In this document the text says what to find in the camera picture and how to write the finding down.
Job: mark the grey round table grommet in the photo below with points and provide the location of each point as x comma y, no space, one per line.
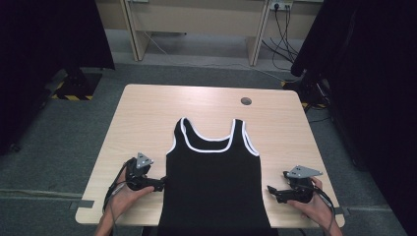
246,101

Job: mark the white wall power socket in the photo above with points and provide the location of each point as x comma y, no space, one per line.
280,4

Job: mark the person's right hand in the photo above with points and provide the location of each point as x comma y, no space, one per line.
311,208

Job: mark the black stand base striped tape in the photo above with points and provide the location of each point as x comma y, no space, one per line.
311,91
77,87

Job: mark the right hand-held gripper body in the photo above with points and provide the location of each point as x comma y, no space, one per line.
301,190

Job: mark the grey floor tape strip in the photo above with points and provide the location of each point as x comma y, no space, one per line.
344,210
81,204

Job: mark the black curtain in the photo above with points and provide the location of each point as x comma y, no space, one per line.
377,98
39,49

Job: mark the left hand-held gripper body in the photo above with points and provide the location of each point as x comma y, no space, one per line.
136,177

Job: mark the black tank top white trim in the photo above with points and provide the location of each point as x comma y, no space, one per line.
213,183

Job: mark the person's left hand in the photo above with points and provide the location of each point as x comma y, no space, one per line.
126,198

